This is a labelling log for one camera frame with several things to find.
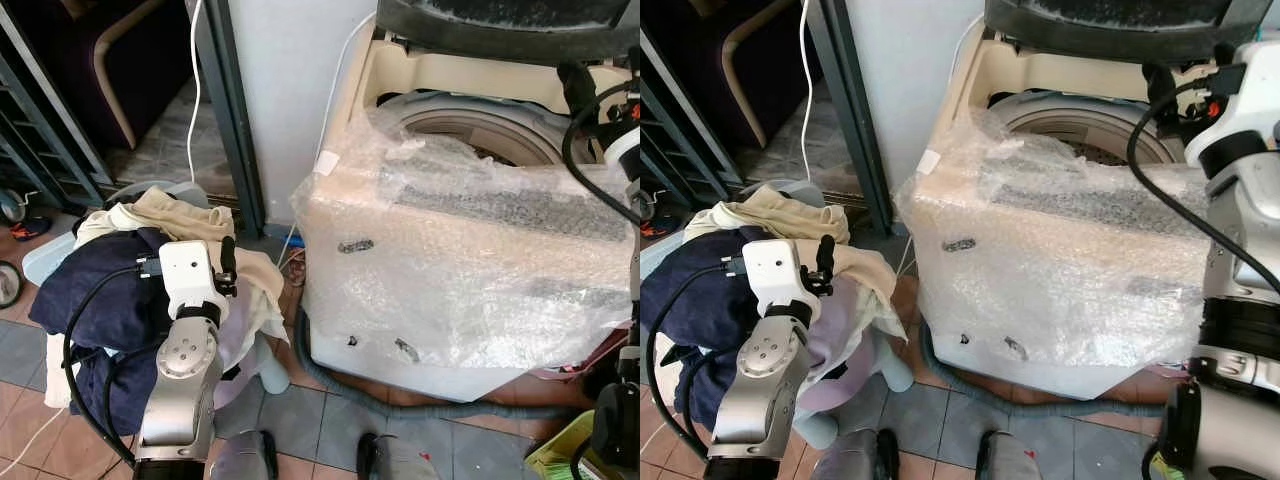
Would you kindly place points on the clear bubble wrap sheet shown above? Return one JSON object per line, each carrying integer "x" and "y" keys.
{"x": 1050, "y": 260}
{"x": 450, "y": 260}

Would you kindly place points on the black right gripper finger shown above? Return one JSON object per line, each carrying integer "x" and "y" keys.
{"x": 1163, "y": 90}
{"x": 577, "y": 90}

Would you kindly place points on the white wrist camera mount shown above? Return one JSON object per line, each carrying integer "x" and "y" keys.
{"x": 1245, "y": 100}
{"x": 185, "y": 270}
{"x": 775, "y": 270}
{"x": 625, "y": 155}

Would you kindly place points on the grey robot leg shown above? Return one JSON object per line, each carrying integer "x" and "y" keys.
{"x": 1010, "y": 460}
{"x": 245, "y": 458}
{"x": 860, "y": 458}
{"x": 400, "y": 460}

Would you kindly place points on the small grey wheel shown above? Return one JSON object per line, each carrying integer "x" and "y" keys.
{"x": 8, "y": 285}
{"x": 8, "y": 205}

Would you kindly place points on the tan towel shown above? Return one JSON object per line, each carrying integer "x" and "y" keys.
{"x": 770, "y": 215}
{"x": 175, "y": 215}

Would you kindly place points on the grey left robot leg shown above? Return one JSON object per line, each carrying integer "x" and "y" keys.
{"x": 245, "y": 458}
{"x": 860, "y": 458}

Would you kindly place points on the dark washing machine lid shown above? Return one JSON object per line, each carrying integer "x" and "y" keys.
{"x": 1110, "y": 30}
{"x": 500, "y": 30}

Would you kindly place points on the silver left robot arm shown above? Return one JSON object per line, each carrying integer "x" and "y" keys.
{"x": 765, "y": 370}
{"x": 185, "y": 360}

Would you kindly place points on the cream towel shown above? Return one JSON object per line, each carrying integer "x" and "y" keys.
{"x": 705, "y": 222}
{"x": 100, "y": 225}

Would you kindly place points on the dark metal grille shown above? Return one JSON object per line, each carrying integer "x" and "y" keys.
{"x": 30, "y": 120}
{"x": 680, "y": 130}

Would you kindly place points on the navy blue garment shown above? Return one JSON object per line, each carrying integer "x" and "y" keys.
{"x": 100, "y": 300}
{"x": 710, "y": 300}

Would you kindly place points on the purple sofa with tan trim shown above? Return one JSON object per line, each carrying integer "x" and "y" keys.
{"x": 700, "y": 50}
{"x": 60, "y": 50}

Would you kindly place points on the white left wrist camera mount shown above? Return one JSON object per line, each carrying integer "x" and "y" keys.
{"x": 775, "y": 270}
{"x": 185, "y": 270}

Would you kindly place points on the cream top-load washing machine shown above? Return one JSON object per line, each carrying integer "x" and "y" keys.
{"x": 1060, "y": 75}
{"x": 450, "y": 75}

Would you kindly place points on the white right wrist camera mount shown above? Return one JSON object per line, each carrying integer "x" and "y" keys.
{"x": 625, "y": 155}
{"x": 1245, "y": 100}

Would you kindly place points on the white paper tag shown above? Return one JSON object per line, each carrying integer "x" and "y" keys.
{"x": 929, "y": 162}
{"x": 327, "y": 163}

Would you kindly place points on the dark metal door frame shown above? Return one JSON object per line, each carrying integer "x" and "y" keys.
{"x": 850, "y": 100}
{"x": 225, "y": 100}

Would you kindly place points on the green plastic object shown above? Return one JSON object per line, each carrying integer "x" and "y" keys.
{"x": 1162, "y": 467}
{"x": 560, "y": 450}

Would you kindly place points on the white cloth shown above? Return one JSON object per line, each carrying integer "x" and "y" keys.
{"x": 276, "y": 318}
{"x": 893, "y": 322}

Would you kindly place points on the lavender cloth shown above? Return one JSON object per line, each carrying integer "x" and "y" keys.
{"x": 835, "y": 360}
{"x": 238, "y": 340}

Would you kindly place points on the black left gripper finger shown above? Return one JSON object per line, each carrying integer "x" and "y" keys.
{"x": 229, "y": 255}
{"x": 826, "y": 255}

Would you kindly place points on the grey right robot leg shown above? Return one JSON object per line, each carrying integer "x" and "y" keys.
{"x": 1010, "y": 460}
{"x": 400, "y": 460}

